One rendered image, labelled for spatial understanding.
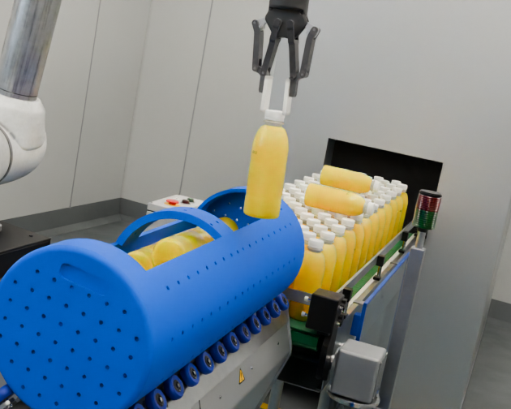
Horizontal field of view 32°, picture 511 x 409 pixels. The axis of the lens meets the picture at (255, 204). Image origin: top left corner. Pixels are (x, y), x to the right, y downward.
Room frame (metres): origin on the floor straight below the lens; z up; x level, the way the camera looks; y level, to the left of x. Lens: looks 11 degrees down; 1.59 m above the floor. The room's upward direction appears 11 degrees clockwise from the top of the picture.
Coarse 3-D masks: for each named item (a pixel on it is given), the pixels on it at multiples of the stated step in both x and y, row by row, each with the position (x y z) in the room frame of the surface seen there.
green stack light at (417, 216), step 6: (414, 210) 2.44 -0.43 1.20; (420, 210) 2.41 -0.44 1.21; (414, 216) 2.43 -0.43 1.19; (420, 216) 2.41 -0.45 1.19; (426, 216) 2.41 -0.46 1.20; (432, 216) 2.41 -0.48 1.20; (414, 222) 2.42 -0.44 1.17; (420, 222) 2.41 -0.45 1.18; (426, 222) 2.41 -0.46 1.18; (432, 222) 2.41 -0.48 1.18; (426, 228) 2.41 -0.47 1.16; (432, 228) 2.41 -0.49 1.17
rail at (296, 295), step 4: (288, 288) 2.22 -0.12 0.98; (292, 288) 2.22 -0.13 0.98; (284, 292) 2.22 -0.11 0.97; (288, 292) 2.22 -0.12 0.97; (292, 292) 2.21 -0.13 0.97; (296, 292) 2.21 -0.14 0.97; (300, 292) 2.21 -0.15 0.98; (304, 292) 2.21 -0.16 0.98; (288, 296) 2.22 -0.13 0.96; (292, 296) 2.21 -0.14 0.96; (296, 296) 2.21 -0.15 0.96; (300, 296) 2.21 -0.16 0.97; (304, 296) 2.20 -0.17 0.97; (308, 296) 2.20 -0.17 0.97; (292, 300) 2.21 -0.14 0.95; (296, 300) 2.21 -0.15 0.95; (300, 300) 2.21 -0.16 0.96; (308, 304) 2.20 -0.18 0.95
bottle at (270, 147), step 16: (272, 128) 1.73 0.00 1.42; (256, 144) 1.73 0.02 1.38; (272, 144) 1.72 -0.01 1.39; (288, 144) 1.75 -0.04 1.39; (256, 160) 1.72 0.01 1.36; (272, 160) 1.72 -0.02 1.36; (256, 176) 1.72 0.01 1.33; (272, 176) 1.72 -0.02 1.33; (256, 192) 1.72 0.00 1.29; (272, 192) 1.72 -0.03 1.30; (256, 208) 1.71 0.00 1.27; (272, 208) 1.72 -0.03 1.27
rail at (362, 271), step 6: (408, 228) 3.42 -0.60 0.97; (396, 240) 3.15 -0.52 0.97; (384, 246) 2.95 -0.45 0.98; (390, 246) 3.04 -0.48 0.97; (378, 252) 2.83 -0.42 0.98; (384, 252) 2.94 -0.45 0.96; (372, 258) 2.74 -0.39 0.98; (366, 264) 2.64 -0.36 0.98; (372, 264) 2.73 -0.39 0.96; (360, 270) 2.55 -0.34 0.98; (366, 270) 2.63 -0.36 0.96; (354, 276) 2.47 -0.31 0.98; (360, 276) 2.55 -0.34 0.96; (348, 282) 2.38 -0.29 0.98; (354, 282) 2.48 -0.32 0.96; (342, 288) 2.31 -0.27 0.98
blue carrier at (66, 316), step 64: (64, 256) 1.31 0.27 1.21; (128, 256) 1.35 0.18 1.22; (192, 256) 1.51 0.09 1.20; (256, 256) 1.76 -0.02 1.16; (0, 320) 1.34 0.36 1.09; (64, 320) 1.31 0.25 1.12; (128, 320) 1.28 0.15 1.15; (192, 320) 1.42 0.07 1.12; (64, 384) 1.30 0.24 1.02; (128, 384) 1.27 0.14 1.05
